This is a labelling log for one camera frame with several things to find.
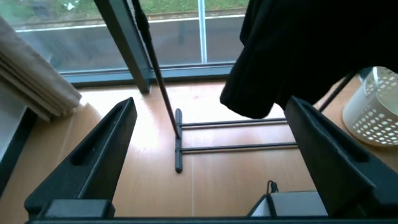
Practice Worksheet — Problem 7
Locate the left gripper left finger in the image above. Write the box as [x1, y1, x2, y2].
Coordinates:
[24, 96, 138, 218]

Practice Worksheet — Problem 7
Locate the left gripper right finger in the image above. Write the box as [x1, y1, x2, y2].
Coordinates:
[284, 95, 398, 217]

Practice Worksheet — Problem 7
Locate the heap of clothes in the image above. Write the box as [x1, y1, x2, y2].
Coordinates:
[273, 0, 398, 109]

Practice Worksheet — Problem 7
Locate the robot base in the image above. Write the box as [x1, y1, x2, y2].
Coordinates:
[248, 180, 330, 218]

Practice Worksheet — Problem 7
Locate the white laundry basket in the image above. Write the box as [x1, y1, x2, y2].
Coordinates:
[341, 66, 398, 147]

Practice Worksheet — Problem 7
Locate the black clothes rack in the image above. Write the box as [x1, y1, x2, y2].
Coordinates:
[131, 0, 358, 174]

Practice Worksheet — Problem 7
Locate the beige curtain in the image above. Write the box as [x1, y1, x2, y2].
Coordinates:
[0, 15, 83, 122]

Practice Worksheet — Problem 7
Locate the window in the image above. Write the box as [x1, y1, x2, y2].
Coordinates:
[0, 0, 250, 95]

